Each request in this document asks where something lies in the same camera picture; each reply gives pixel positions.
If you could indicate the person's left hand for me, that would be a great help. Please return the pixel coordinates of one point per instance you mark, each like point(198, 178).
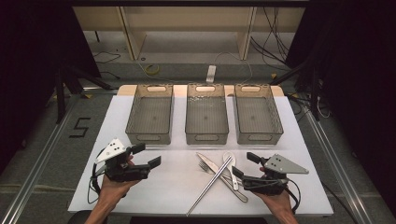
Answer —
point(114, 190)

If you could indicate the metal table knife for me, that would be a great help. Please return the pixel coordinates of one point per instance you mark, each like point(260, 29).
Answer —
point(206, 161)

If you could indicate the white power strip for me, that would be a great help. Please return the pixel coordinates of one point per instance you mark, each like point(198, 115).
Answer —
point(211, 74)

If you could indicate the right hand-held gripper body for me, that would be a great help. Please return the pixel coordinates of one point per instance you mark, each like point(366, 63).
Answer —
point(264, 185)

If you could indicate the metal floor rail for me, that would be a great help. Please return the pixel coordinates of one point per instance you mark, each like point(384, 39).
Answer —
point(31, 183)
point(337, 174)

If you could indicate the white spoon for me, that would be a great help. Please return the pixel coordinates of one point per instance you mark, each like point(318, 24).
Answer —
point(229, 158)

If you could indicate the white table mat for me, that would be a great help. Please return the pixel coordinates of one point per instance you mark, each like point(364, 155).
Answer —
point(168, 193)

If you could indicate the black curtain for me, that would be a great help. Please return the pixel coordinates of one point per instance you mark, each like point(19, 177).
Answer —
point(358, 77)
point(31, 62)

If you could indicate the black metal stand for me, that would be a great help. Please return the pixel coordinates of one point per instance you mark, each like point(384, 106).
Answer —
point(60, 93)
point(314, 93)

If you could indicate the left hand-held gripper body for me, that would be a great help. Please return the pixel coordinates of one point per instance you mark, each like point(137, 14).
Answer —
point(124, 172)

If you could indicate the light wooden shelf unit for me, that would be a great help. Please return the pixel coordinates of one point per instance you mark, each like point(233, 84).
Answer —
point(186, 18)

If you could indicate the clear grey plastic bin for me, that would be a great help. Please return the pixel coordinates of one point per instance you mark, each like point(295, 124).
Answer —
point(258, 118)
point(206, 118)
point(151, 116)

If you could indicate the person's right hand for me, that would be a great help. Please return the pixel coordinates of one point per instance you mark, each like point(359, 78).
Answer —
point(278, 203)

